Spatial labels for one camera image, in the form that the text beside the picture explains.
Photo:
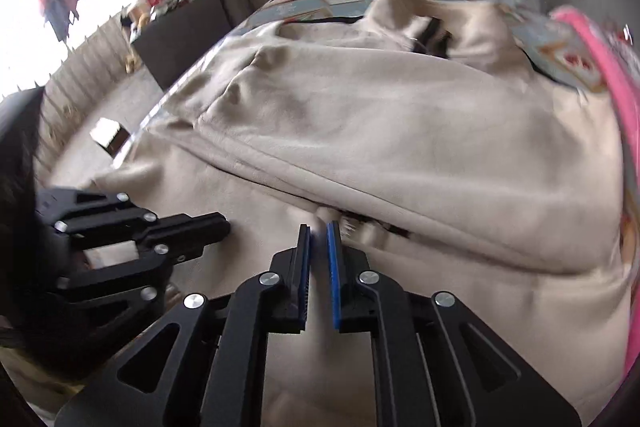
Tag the beige zip jacket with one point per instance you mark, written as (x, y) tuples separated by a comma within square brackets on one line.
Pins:
[(400, 142)]

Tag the cardboard box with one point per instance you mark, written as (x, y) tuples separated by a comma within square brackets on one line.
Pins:
[(107, 134)]

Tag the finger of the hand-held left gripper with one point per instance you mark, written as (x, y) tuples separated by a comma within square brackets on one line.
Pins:
[(155, 272), (190, 224)]

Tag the pink floral blanket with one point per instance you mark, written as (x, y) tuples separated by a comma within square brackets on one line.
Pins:
[(620, 72)]

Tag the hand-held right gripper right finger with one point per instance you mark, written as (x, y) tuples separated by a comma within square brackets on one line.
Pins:
[(334, 277)]

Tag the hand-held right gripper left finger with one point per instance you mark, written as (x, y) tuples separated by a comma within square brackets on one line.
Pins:
[(305, 277)]

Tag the dark grey cabinet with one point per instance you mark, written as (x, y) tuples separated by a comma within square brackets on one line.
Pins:
[(180, 42)]

